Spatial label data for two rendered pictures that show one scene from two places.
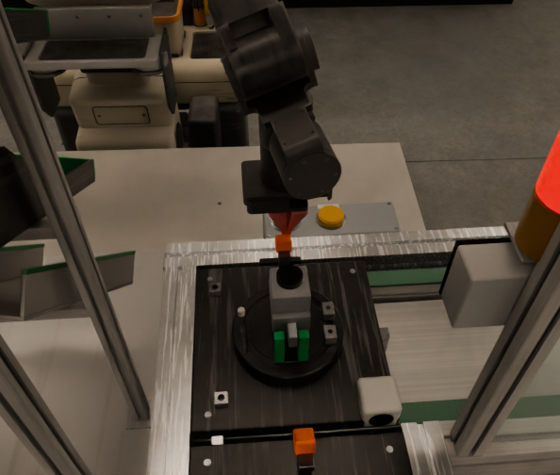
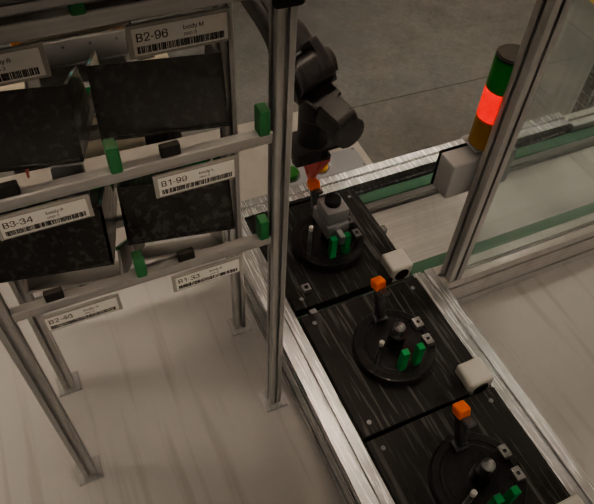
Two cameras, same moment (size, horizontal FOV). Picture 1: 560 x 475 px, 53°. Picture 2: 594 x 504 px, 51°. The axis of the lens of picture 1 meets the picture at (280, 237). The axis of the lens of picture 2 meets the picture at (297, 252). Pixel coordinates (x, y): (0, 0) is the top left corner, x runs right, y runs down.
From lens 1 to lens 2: 0.55 m
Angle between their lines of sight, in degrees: 15
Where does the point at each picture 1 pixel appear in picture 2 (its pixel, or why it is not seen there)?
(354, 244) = (341, 180)
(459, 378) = (431, 246)
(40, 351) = (143, 307)
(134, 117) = not seen: hidden behind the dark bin
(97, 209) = not seen: hidden behind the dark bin
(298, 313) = (341, 222)
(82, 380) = (185, 316)
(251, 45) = (304, 64)
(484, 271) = (458, 162)
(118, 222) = not seen: hidden behind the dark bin
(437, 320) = (407, 217)
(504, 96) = (363, 45)
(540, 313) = (489, 175)
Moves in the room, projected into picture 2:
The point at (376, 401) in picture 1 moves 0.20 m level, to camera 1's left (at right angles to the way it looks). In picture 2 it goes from (397, 263) to (296, 290)
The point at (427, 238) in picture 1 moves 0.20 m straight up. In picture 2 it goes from (386, 166) to (401, 90)
